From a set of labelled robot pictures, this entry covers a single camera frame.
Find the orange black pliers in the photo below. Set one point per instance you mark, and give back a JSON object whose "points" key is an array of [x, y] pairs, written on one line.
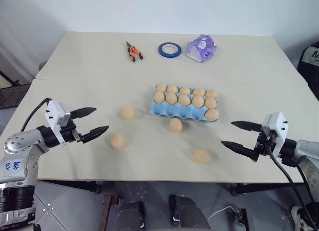
{"points": [[133, 51]]}

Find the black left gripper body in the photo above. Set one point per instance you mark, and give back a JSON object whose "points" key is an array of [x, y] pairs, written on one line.
{"points": [[71, 132]]}

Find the blue egg carton with eggs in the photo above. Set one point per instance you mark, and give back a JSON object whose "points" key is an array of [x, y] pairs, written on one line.
{"points": [[172, 111]]}

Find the black metal stand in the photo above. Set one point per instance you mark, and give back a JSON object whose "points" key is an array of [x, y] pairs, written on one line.
{"points": [[12, 91]]}

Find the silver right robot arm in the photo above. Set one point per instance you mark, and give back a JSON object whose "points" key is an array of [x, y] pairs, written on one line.
{"points": [[307, 151]]}

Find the black table leg bar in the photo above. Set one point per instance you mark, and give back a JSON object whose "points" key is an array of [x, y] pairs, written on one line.
{"points": [[79, 185], [261, 188]]}

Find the purple white tissue pack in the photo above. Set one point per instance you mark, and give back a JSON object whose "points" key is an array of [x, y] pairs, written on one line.
{"points": [[197, 50]]}

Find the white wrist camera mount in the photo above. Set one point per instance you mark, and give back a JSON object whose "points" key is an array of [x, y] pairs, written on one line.
{"points": [[277, 124], [55, 111]]}

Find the dark rounded shape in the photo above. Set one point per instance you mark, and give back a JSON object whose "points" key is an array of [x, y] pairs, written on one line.
{"points": [[189, 213], [132, 216]]}

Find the rusty metal bar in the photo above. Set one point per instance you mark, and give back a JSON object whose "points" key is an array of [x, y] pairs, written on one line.
{"points": [[107, 213]]}

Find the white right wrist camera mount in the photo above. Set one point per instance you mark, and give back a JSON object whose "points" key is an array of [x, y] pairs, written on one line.
{"points": [[277, 124]]}

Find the blue tape roll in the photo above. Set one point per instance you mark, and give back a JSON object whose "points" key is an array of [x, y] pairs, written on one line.
{"points": [[160, 50]]}

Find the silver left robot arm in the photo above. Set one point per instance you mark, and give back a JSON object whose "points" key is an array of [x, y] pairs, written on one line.
{"points": [[20, 141]]}

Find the black bag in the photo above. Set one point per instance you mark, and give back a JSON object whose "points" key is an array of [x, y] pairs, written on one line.
{"points": [[310, 69]]}

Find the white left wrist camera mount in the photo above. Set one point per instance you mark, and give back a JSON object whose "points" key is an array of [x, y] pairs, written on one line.
{"points": [[55, 111]]}

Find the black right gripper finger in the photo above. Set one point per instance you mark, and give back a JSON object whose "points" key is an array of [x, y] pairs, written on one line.
{"points": [[239, 148], [248, 126]]}

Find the brown egg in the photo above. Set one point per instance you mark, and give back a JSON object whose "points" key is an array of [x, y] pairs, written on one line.
{"points": [[171, 98], [116, 141], [211, 93], [159, 97], [172, 89], [161, 87], [198, 101], [175, 125], [185, 90], [202, 156], [199, 92], [184, 100], [210, 103], [127, 113], [212, 115]]}

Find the white black shoe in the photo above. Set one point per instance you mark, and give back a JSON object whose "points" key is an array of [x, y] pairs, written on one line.
{"points": [[299, 217]]}

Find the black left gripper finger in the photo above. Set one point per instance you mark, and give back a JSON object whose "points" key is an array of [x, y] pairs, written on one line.
{"points": [[96, 132], [83, 112]]}

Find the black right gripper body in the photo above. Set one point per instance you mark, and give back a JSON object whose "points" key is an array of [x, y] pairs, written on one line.
{"points": [[264, 144]]}

